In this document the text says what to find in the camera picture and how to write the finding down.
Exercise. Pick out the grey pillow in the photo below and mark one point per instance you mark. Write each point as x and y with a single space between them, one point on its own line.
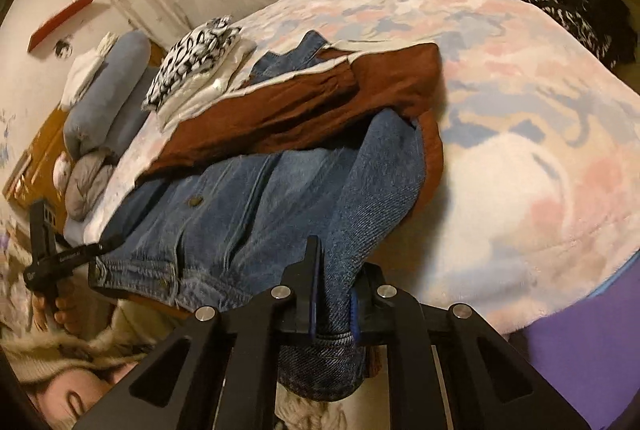
85 182

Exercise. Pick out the white folded cloth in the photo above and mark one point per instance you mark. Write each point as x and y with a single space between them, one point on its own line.
82 70

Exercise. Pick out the black and white printed garment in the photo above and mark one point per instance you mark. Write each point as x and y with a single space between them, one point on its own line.
190 50

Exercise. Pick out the cartoon face wall sticker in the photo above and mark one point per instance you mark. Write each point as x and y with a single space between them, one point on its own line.
62 48

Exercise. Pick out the person's left hand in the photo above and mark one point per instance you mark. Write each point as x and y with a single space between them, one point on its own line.
60 315

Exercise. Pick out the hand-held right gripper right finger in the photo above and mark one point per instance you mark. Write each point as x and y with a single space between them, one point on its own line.
356 315

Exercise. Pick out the purple cloth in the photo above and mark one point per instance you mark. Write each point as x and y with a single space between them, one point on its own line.
590 350

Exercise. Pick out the white folded puffer jacket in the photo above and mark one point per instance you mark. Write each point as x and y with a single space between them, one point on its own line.
222 80

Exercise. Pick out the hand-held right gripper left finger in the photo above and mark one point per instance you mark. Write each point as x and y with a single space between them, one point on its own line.
314 305

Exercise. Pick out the floral pastel blanket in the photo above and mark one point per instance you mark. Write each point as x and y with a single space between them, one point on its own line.
500 110

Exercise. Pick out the denim jacket with brown sleeves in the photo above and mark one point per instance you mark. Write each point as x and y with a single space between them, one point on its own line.
250 210

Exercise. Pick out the wooden headboard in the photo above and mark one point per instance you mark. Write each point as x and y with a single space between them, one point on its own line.
40 150

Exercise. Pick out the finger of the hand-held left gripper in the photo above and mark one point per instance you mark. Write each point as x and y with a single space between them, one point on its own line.
97 249

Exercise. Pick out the black and white patterned cloth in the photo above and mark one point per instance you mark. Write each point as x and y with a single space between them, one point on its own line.
560 15

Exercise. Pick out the blue bolster pillow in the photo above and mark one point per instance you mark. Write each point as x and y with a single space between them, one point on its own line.
110 80
135 115

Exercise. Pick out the red wall shelf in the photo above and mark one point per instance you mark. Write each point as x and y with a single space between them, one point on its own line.
60 22

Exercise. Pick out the person's left forearm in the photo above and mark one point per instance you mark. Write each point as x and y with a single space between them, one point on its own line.
75 355

